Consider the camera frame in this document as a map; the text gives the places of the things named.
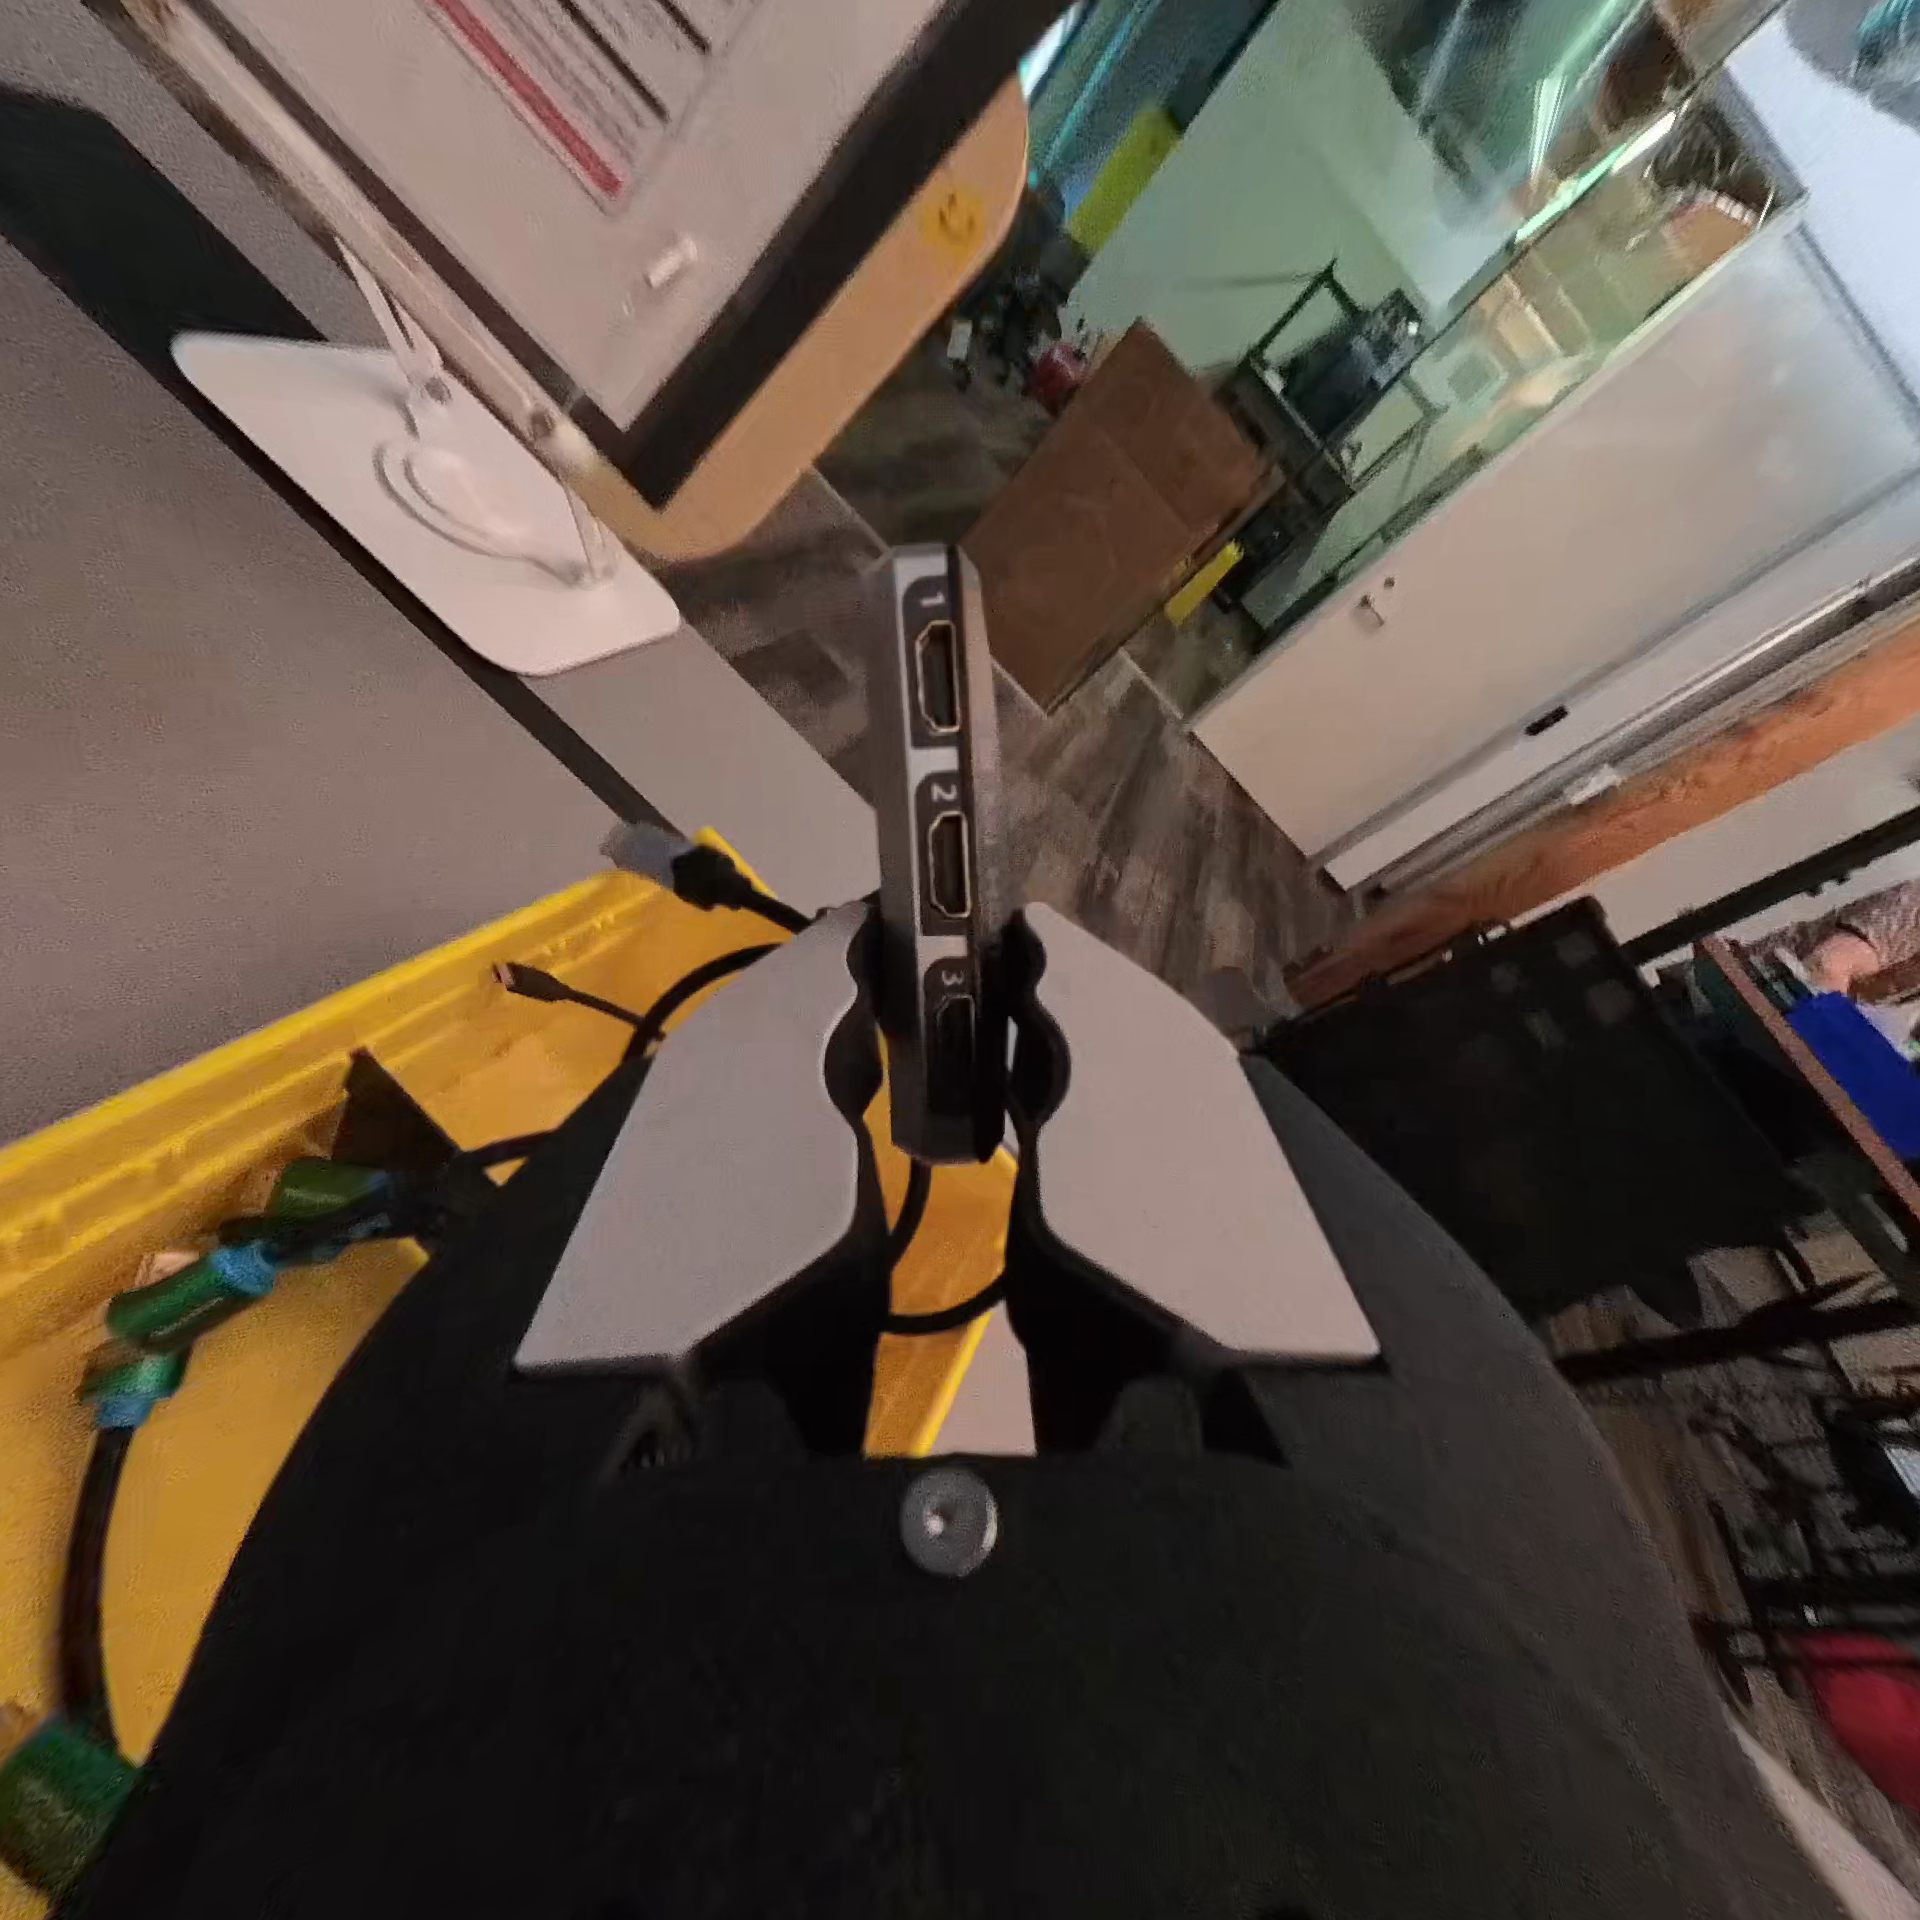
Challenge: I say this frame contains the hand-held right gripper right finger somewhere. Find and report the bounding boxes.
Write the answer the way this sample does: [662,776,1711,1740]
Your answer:
[1000,905,1384,1451]

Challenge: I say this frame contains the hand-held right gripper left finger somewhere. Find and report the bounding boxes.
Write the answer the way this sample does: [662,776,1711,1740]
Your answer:
[515,905,891,1451]

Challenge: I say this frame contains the silver adapter hub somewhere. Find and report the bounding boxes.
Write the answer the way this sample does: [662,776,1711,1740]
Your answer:
[875,542,1004,1164]

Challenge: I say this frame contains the yellow storage bin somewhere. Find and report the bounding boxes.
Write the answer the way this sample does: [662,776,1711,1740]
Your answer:
[0,828,1025,1780]

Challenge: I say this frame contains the black braided HDMI cable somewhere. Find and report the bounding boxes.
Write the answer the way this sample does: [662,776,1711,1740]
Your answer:
[0,1349,193,1894]

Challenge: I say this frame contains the black under-desk panel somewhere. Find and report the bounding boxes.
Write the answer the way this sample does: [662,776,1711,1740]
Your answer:
[1261,900,1816,1322]

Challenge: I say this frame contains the white door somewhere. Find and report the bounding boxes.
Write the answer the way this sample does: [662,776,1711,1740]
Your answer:
[1192,300,1920,892]

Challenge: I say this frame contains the brown cardboard box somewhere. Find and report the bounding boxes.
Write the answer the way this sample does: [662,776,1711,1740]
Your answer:
[960,321,1284,714]

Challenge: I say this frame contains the blue shelf crate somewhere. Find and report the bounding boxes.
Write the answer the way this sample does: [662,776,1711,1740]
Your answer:
[1785,990,1920,1164]

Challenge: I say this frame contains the black metal shelf rack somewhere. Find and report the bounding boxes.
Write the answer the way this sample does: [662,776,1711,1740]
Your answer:
[1222,262,1441,453]

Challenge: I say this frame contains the red storage crate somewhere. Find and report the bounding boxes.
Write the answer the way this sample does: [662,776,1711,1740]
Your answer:
[1792,1636,1920,1816]

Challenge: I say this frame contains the instruction sheet display stand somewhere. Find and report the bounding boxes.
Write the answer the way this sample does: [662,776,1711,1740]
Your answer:
[83,0,1041,679]

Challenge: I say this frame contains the black desk grommet cover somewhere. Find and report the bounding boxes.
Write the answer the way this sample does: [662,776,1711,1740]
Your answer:
[0,82,329,394]

